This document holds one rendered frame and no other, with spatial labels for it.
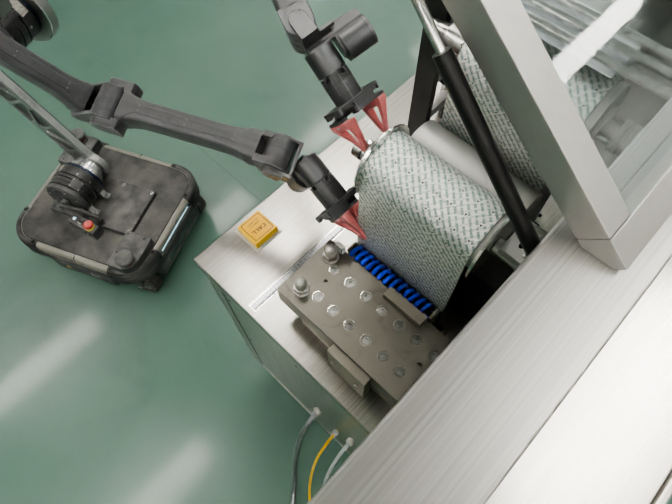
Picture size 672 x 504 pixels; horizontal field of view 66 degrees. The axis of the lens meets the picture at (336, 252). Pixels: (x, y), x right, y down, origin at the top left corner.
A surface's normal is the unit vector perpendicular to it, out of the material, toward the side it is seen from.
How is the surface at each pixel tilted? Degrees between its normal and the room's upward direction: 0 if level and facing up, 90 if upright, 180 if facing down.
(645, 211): 39
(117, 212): 0
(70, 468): 0
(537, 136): 90
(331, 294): 0
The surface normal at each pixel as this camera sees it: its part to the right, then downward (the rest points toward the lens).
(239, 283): -0.02, -0.45
